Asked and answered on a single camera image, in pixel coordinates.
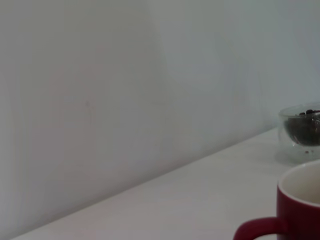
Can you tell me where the red ceramic mug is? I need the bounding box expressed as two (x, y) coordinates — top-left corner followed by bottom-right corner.
(232, 159), (320, 240)

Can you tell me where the pile of coffee beans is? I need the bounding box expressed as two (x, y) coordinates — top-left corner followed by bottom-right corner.
(284, 109), (320, 147)

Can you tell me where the large clear glass saucer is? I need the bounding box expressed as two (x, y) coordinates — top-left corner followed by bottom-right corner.
(274, 146), (320, 167)

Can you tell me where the clear glass cup with handle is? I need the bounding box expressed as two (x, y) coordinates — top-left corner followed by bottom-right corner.
(278, 101), (320, 154)

